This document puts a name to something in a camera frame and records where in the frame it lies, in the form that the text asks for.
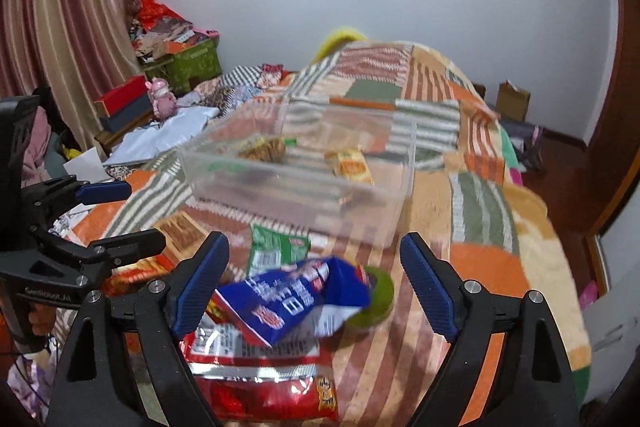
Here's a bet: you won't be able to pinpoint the large red cracker bag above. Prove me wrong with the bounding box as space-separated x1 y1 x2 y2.
102 255 175 297

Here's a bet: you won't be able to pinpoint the clear bag brown biscuits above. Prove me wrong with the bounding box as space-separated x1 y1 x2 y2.
154 211 208 263

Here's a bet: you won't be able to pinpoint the red foil snack bag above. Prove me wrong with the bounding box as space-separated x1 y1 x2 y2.
180 315 340 421

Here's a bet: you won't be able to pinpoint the green round jelly cup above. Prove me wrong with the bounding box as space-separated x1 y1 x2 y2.
346 265 395 331

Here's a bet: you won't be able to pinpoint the clear bag green ribbon cookies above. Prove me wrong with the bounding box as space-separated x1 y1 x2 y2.
238 136 297 164

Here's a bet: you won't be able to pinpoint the green pea snack packet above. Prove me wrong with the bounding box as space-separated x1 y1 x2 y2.
246 225 310 277

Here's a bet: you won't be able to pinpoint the blue snack packet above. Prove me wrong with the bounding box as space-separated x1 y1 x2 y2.
212 257 372 348

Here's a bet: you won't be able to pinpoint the orange biscuit packet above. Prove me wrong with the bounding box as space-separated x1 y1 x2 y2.
324 147 374 185

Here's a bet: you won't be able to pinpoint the white plastic bag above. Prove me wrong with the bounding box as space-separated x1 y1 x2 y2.
103 106 220 166

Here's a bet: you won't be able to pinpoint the red gift box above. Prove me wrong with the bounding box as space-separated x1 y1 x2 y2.
93 75 148 118

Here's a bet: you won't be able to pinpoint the pink plush toy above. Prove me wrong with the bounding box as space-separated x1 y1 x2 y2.
145 78 178 121

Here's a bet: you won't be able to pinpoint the green storage box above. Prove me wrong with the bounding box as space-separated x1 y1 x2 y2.
143 39 222 96

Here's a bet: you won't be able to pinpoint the checkered patterned blanket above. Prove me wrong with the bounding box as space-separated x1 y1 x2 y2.
177 64 290 115

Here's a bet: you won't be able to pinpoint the red plastic bag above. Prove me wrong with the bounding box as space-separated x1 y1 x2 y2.
136 0 181 31

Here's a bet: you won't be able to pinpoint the striped pink curtain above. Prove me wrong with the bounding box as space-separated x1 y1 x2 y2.
1 0 141 148

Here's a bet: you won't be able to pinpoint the patchwork striped bed quilt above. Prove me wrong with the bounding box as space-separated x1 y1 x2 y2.
60 41 592 426

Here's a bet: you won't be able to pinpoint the brown wooden door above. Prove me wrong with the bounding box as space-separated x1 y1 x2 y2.
584 0 640 238

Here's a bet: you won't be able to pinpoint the clear plastic storage bin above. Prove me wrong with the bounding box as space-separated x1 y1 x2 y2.
179 101 416 248

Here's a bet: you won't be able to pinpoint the cardboard box on floor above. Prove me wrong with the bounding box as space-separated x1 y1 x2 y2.
496 80 530 122

